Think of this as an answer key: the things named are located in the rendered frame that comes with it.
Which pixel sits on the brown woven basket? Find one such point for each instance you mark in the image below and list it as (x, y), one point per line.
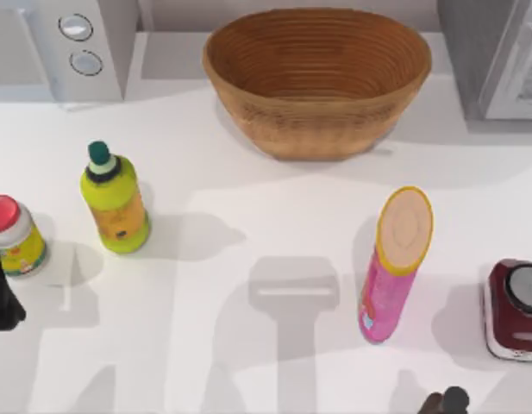
(317, 86)

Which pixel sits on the pink can with yellow rim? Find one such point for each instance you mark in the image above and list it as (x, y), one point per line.
(390, 276)

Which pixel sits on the green bottle with dark cap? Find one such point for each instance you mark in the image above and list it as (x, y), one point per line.
(115, 207)

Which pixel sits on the microwave knob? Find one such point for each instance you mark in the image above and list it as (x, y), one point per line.
(75, 26)
(85, 62)

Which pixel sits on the yellow jar with red lid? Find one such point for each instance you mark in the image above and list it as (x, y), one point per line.
(22, 246)

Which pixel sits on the grey cabinet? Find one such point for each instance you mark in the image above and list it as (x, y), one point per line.
(485, 56)

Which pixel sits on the dark red jar grey lid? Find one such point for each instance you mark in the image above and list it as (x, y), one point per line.
(513, 319)

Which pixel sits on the pale microwave oven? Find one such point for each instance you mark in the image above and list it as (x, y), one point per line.
(41, 47)

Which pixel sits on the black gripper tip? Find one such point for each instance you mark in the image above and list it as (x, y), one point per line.
(0, 293)

